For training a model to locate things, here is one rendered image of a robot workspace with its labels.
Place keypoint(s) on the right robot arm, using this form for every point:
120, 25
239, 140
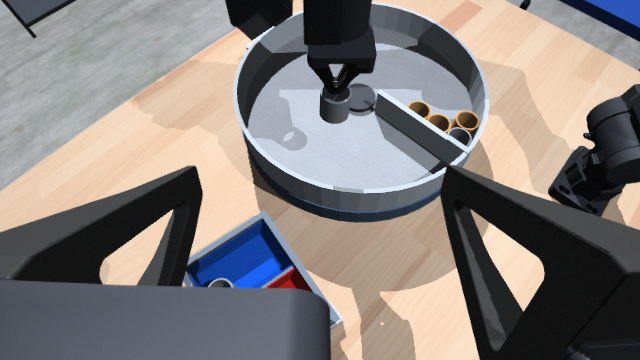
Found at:
612, 124

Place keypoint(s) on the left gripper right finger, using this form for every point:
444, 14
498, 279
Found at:
590, 293

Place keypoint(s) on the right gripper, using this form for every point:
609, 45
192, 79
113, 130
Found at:
357, 52

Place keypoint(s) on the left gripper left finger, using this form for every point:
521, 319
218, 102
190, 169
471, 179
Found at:
70, 246

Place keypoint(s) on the bronze bushing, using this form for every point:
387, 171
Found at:
466, 120
420, 108
440, 121

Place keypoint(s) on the grey metal bushing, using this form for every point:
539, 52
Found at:
220, 282
335, 112
461, 135

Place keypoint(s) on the grey round turntable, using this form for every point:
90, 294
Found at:
359, 170

